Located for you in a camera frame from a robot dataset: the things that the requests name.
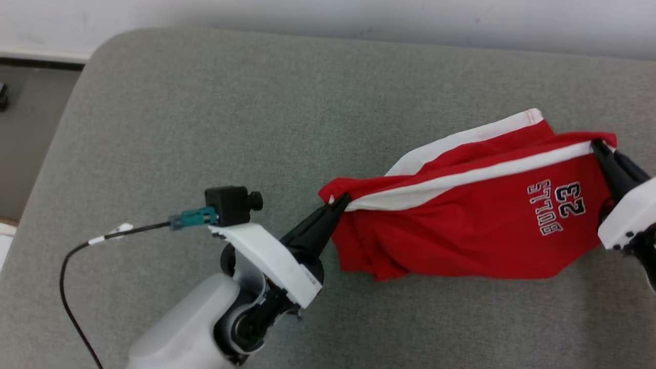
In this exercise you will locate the small black floor object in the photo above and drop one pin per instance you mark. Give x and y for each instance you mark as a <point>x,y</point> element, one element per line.
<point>3,96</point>

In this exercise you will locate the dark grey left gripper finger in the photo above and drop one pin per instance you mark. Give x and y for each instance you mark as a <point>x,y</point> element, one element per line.
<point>325,233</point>
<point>315,220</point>

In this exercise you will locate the red Bulls basketball shorts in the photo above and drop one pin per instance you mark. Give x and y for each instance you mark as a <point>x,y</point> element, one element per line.
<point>461,230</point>

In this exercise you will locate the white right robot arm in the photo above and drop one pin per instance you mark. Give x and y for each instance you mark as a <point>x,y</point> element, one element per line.
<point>648,256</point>

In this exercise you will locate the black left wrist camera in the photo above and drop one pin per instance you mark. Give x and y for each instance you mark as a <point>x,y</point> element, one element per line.
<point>230,205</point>

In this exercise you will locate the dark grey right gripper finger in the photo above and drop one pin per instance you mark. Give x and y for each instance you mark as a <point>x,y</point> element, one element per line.
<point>631,174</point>
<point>612,177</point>

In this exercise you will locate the white baseboard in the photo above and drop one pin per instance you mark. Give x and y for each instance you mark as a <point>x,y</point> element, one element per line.
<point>41,55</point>

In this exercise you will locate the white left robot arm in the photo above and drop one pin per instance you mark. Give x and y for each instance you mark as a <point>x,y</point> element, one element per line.
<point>189,328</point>

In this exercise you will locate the grey fabric sofa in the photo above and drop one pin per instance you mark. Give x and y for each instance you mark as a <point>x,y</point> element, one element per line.
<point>205,128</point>

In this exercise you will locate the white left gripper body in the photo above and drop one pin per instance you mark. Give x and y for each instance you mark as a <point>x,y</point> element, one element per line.
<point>271,256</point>

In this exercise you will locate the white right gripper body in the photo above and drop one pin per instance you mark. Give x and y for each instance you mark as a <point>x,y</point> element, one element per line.
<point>628,218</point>

